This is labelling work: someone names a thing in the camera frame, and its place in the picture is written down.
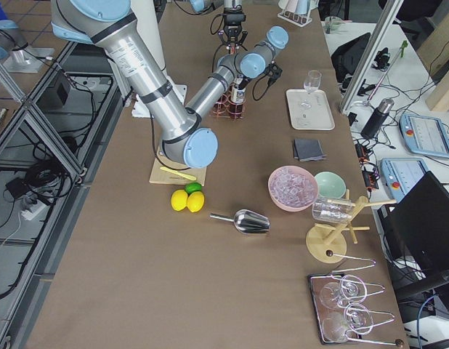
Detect tea bottle white cap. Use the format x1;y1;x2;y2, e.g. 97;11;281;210
230;75;246;119

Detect black monitor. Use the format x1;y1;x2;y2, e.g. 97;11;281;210
384;171;449;273

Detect glass on wooden stand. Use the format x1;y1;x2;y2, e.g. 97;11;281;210
312;196;355;223

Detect grey folded cloth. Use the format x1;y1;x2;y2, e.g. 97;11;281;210
293;138;325;161

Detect green lime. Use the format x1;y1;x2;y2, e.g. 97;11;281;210
185;182;202;195

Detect black thermos bottle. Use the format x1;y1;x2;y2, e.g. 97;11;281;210
360;98;395;140

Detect yellow plastic knife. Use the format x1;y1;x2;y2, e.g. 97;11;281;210
160;167;197;182

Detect steel ice scoop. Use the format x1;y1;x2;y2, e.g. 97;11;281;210
209;209;270;234

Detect blue teach pendant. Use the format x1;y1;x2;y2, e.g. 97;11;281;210
380;158;429;202
400;113;449;159

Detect black glass rack tray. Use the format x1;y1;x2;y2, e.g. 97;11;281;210
307;272;400;346

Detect hanging wine glass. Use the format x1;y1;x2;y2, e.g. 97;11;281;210
321;303;395;345
319;274;385;310

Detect wooden cup tree stand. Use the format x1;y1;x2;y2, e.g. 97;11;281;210
305;190;396;263

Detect pink bowl with ice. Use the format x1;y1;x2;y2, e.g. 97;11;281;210
267;166;319;212

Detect white rabbit tray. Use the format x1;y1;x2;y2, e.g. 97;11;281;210
286;89;335;131

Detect copper wire bottle basket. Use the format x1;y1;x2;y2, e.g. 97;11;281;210
209;83;246;120

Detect wooden cutting board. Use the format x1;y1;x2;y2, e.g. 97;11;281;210
149;146;207;185

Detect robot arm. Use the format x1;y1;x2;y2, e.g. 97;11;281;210
174;0;248;54
51;1;288;168

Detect clear wine glass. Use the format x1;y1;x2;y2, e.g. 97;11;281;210
304;70;322;94

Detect green bowl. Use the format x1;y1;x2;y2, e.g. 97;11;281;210
315;172;347;198

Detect white cup rack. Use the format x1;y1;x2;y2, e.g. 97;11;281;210
278;0;312;27

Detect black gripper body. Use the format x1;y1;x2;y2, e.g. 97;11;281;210
218;12;248;47

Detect yellow lemon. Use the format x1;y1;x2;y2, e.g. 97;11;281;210
170;189;189;212
187;191;205;213

